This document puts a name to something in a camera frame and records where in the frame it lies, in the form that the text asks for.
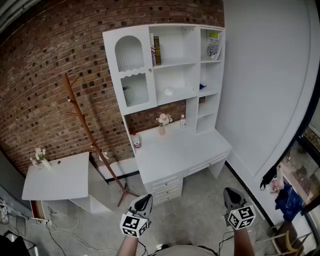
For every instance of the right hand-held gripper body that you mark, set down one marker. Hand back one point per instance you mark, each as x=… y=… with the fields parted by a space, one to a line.
x=236 y=207

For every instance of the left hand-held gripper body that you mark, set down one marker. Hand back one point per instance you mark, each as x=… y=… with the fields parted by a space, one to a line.
x=140 y=212

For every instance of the white object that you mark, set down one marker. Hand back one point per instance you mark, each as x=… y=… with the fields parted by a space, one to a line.
x=169 y=91

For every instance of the person's left forearm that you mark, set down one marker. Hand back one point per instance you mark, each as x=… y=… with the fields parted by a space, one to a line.
x=128 y=246

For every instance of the person's right forearm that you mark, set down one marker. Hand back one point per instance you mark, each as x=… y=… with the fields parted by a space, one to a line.
x=243 y=242

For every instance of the wide white desk drawer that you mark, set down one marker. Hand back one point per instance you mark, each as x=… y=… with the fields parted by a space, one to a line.
x=207 y=163

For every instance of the white desk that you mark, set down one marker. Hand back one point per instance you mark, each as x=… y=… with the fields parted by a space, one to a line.
x=175 y=152

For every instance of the white desk hutch shelving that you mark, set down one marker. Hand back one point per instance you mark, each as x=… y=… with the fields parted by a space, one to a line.
x=175 y=45

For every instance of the white plastic bag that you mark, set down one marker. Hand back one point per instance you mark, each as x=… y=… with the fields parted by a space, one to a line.
x=276 y=183

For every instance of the blue bag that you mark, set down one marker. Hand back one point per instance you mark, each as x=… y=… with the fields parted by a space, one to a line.
x=288 y=202

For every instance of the wooden chair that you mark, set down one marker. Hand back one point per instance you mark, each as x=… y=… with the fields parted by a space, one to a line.
x=285 y=237

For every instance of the white bottle red cap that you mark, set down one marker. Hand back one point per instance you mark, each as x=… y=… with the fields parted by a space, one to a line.
x=136 y=142

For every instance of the pink vase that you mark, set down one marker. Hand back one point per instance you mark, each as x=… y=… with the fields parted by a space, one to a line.
x=162 y=131

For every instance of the white side table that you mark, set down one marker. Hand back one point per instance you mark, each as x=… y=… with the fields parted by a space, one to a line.
x=57 y=175

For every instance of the white power strip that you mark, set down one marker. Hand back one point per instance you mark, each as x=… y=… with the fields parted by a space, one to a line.
x=45 y=221

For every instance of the pale pink flower bunch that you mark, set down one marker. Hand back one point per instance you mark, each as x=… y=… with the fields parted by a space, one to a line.
x=163 y=118

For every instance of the clear water bottle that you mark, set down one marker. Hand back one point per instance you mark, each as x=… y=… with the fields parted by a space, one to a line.
x=182 y=125

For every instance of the white vase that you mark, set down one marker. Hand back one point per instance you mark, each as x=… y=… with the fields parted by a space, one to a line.
x=46 y=164

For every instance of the wooden coat rack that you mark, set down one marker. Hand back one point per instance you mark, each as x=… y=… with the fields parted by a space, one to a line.
x=82 y=120

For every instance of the white flower bunch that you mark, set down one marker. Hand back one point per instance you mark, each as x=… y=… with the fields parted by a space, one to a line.
x=40 y=153

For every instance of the small blue object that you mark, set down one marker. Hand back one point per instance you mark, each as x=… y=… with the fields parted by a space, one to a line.
x=202 y=87

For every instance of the white ribbed glass cabinet door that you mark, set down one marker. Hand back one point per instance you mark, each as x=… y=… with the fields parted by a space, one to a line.
x=110 y=75

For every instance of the white flag print book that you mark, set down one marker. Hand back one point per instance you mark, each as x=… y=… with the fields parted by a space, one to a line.
x=153 y=55

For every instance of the white booklets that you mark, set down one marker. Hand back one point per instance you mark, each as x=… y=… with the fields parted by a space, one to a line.
x=220 y=48

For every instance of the dark gold print book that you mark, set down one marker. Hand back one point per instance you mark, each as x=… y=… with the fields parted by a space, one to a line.
x=157 y=51

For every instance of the yellow-green cover magazine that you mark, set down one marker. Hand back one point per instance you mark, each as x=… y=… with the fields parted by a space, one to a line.
x=212 y=46

